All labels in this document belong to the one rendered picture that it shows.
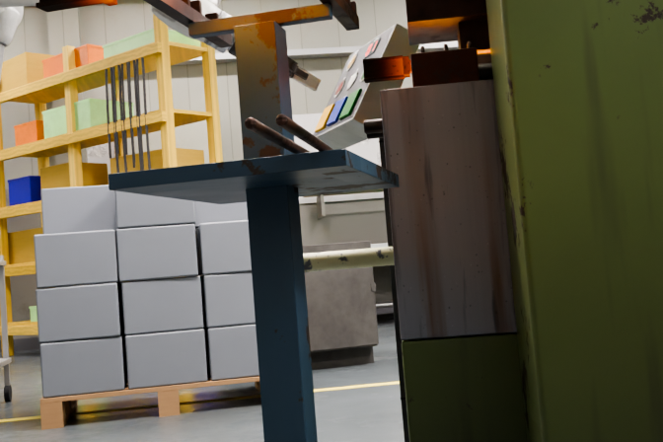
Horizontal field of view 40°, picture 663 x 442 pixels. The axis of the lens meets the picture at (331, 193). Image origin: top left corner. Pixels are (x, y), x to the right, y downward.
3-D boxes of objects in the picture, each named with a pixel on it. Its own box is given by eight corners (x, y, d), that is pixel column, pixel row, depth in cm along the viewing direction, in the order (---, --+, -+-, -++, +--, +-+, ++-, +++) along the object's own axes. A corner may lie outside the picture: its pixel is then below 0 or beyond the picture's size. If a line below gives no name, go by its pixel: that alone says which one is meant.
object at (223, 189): (109, 189, 113) (108, 174, 113) (220, 204, 152) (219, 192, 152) (346, 165, 106) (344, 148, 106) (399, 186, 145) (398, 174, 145)
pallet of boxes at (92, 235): (271, 384, 486) (257, 182, 495) (291, 403, 415) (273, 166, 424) (59, 406, 466) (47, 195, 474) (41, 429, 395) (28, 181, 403)
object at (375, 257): (298, 274, 220) (296, 252, 220) (301, 273, 225) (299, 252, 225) (483, 259, 216) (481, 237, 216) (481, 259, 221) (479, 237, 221)
